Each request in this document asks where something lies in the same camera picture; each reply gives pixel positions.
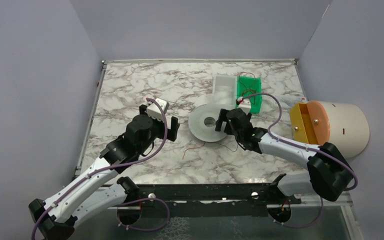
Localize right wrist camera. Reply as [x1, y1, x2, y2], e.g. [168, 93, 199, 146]
[236, 96, 252, 115]

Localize thin red wire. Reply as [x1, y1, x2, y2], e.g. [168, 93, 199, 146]
[182, 141, 207, 161]

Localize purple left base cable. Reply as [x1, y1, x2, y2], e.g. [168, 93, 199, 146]
[117, 197, 172, 233]

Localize thin black wire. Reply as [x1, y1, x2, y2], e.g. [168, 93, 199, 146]
[213, 140, 239, 153]

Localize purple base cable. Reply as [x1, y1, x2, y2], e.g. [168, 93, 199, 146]
[267, 195, 325, 230]
[117, 197, 172, 233]

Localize black mounting rail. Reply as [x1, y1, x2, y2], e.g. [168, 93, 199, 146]
[117, 183, 301, 218]

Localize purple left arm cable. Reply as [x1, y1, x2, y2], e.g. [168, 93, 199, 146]
[31, 97, 169, 240]

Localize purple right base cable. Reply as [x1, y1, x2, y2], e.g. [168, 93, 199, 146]
[267, 195, 325, 230]

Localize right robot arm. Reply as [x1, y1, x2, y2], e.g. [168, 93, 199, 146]
[215, 108, 357, 202]

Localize white translucent plastic bin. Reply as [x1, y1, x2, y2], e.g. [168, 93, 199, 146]
[210, 74, 238, 109]

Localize white and orange cylinder container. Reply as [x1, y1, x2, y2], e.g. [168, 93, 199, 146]
[289, 100, 370, 160]

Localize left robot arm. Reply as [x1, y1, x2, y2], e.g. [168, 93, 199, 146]
[28, 98, 180, 240]

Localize white perforated filament spool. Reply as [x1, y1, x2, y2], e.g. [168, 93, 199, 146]
[188, 104, 227, 143]

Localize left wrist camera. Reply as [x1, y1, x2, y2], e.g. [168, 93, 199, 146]
[146, 98, 170, 122]

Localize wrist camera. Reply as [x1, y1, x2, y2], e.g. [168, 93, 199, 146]
[146, 98, 170, 122]
[236, 96, 252, 115]

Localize green plastic bin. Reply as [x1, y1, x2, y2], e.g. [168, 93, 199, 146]
[237, 76, 263, 114]

